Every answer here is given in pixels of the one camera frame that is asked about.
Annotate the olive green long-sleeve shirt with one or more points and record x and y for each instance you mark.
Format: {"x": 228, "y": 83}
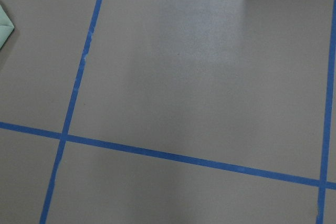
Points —
{"x": 6, "y": 27}

